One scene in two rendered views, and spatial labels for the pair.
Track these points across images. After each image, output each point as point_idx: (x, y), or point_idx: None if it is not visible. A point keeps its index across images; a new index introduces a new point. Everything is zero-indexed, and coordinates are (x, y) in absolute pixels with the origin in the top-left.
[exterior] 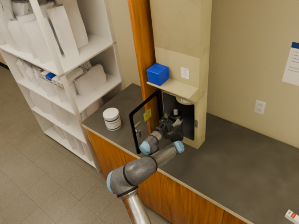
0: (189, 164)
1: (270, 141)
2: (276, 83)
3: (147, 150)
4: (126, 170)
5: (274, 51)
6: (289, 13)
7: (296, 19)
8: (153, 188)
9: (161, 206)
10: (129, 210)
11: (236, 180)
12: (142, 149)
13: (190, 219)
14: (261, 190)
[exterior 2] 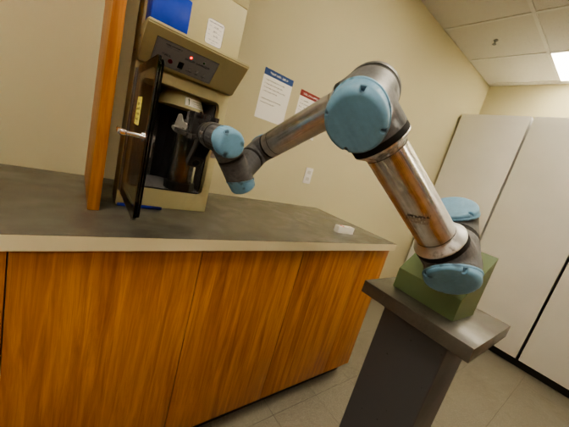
0: (223, 224)
1: (247, 199)
2: (248, 119)
3: (243, 139)
4: (387, 63)
5: (249, 76)
6: (265, 32)
7: (270, 41)
8: (127, 355)
9: (138, 408)
10: (420, 163)
11: (280, 224)
12: (231, 137)
13: (226, 358)
14: (303, 224)
